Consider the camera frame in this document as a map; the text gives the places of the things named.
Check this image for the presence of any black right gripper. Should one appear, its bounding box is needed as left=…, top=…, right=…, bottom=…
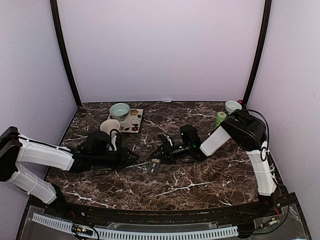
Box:
left=150, top=141, right=192, bottom=165

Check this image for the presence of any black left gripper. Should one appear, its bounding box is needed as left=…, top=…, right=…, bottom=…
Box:
left=91, top=146, right=140, bottom=171

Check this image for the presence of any grey weekly pill organizer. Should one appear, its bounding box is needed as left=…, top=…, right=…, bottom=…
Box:
left=147, top=161, right=161, bottom=176

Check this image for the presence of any green pill bottle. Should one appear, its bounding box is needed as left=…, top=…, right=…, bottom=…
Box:
left=215, top=111, right=227, bottom=129

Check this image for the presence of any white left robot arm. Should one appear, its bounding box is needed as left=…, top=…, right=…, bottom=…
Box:
left=0, top=126, right=140, bottom=218

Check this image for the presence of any square floral ceramic plate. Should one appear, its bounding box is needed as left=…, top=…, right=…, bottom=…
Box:
left=117, top=108, right=144, bottom=134

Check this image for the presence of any beige ceramic mug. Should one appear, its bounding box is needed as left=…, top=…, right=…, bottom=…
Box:
left=100, top=119, right=121, bottom=138

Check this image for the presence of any celadon bowl on plate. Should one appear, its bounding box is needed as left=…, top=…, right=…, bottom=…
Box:
left=109, top=103, right=130, bottom=121

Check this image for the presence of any small celadon bowl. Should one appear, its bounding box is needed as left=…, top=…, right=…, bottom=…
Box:
left=224, top=100, right=242, bottom=115

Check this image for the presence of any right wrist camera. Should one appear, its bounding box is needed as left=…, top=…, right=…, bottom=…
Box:
left=158, top=133, right=175, bottom=147

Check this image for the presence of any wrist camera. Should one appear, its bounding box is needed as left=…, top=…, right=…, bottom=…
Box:
left=158, top=133, right=175, bottom=147
left=107, top=128, right=123, bottom=152

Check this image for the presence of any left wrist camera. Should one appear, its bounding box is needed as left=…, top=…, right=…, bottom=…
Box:
left=107, top=128, right=123, bottom=152

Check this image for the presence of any white slotted cable duct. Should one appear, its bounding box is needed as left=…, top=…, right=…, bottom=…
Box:
left=31, top=213, right=239, bottom=240

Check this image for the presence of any black front rail base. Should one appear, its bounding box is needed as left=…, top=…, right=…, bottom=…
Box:
left=46, top=181, right=290, bottom=231

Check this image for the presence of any black corner frame post left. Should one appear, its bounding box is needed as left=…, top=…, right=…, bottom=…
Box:
left=50, top=0, right=82, bottom=108

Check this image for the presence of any black corner frame post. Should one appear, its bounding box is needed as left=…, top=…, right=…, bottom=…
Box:
left=242, top=0, right=272, bottom=107
left=50, top=0, right=82, bottom=108

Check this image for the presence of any black corner frame post right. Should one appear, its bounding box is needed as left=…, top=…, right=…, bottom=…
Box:
left=242, top=0, right=272, bottom=107

